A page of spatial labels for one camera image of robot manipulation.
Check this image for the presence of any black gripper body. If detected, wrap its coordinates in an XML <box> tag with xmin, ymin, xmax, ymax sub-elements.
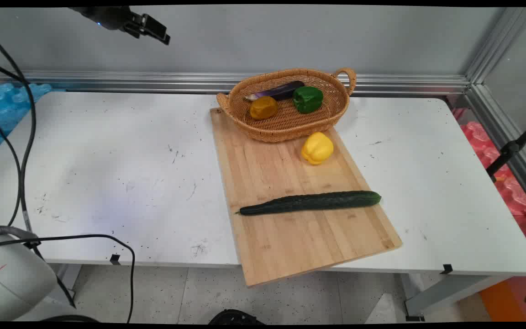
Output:
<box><xmin>69</xmin><ymin>6</ymin><xmax>142</xmax><ymax>31</ymax></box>

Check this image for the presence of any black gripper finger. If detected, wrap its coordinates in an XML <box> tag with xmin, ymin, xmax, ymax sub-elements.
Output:
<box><xmin>139</xmin><ymin>13</ymin><xmax>171</xmax><ymax>37</ymax></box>
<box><xmin>123</xmin><ymin>25</ymin><xmax>171</xmax><ymax>46</ymax></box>

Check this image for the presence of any long dark green cucumber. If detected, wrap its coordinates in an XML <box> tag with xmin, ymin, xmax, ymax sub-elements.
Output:
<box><xmin>235</xmin><ymin>191</ymin><xmax>382</xmax><ymax>216</ymax></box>

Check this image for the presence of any orange bell pepper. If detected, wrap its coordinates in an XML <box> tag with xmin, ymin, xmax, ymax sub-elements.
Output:
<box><xmin>250</xmin><ymin>96</ymin><xmax>279</xmax><ymax>121</ymax></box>

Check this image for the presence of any blue foam mat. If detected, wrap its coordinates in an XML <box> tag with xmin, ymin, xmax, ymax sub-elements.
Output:
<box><xmin>0</xmin><ymin>82</ymin><xmax>66</xmax><ymax>161</ymax></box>

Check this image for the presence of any purple eggplant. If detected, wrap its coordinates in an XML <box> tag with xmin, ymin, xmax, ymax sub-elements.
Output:
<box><xmin>244</xmin><ymin>80</ymin><xmax>305</xmax><ymax>102</ymax></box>

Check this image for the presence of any woven wicker basket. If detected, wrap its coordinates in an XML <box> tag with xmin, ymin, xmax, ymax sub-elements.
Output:
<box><xmin>216</xmin><ymin>68</ymin><xmax>358</xmax><ymax>143</ymax></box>

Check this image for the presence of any green bell pepper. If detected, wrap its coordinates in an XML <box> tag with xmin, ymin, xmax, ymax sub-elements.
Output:
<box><xmin>292</xmin><ymin>86</ymin><xmax>324</xmax><ymax>114</ymax></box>

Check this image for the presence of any yellow bell pepper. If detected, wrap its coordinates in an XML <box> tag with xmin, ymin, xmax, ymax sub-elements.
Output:
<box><xmin>301</xmin><ymin>132</ymin><xmax>335</xmax><ymax>165</ymax></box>

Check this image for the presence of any bamboo cutting board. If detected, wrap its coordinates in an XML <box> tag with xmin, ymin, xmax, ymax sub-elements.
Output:
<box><xmin>210</xmin><ymin>107</ymin><xmax>403</xmax><ymax>288</ymax></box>

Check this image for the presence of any grey table leg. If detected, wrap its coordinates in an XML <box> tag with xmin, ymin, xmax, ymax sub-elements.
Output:
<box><xmin>44</xmin><ymin>264</ymin><xmax>82</xmax><ymax>306</ymax></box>
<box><xmin>400</xmin><ymin>273</ymin><xmax>515</xmax><ymax>322</ymax></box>

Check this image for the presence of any black round floor object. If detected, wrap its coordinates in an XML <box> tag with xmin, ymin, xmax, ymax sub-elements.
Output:
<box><xmin>208</xmin><ymin>309</ymin><xmax>266</xmax><ymax>325</ymax></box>

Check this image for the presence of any black tripod leg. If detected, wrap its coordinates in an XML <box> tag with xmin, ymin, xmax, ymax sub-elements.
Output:
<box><xmin>486</xmin><ymin>117</ymin><xmax>526</xmax><ymax>183</ymax></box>

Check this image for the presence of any red foam mat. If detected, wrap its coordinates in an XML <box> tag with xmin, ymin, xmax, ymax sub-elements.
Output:
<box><xmin>450</xmin><ymin>107</ymin><xmax>526</xmax><ymax>320</ymax></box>

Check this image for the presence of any orange floor strip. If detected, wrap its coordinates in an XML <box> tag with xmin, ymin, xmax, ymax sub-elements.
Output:
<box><xmin>479</xmin><ymin>279</ymin><xmax>526</xmax><ymax>322</ymax></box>

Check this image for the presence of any long horizontal aluminium rail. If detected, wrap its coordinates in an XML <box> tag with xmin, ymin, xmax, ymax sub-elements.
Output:
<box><xmin>0</xmin><ymin>70</ymin><xmax>472</xmax><ymax>97</ymax></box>

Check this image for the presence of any short black cable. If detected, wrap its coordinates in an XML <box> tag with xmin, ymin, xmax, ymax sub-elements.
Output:
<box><xmin>0</xmin><ymin>58</ymin><xmax>32</xmax><ymax>87</ymax></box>

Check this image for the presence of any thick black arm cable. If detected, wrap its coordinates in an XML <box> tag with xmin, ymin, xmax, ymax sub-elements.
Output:
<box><xmin>0</xmin><ymin>27</ymin><xmax>77</xmax><ymax>308</ymax></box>

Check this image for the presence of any black cable with floor loop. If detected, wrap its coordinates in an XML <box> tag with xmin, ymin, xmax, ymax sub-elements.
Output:
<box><xmin>0</xmin><ymin>233</ymin><xmax>136</xmax><ymax>324</ymax></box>

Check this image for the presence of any grey printed velcro strap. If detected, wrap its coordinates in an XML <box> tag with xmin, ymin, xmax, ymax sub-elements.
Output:
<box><xmin>0</xmin><ymin>226</ymin><xmax>42</xmax><ymax>249</ymax></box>

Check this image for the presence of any upright aluminium post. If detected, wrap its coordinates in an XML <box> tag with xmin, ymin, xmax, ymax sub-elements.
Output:
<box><xmin>465</xmin><ymin>7</ymin><xmax>526</xmax><ymax>84</ymax></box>

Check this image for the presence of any slanted aluminium side rail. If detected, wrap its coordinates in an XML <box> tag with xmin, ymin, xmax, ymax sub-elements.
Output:
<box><xmin>464</xmin><ymin>84</ymin><xmax>526</xmax><ymax>216</ymax></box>

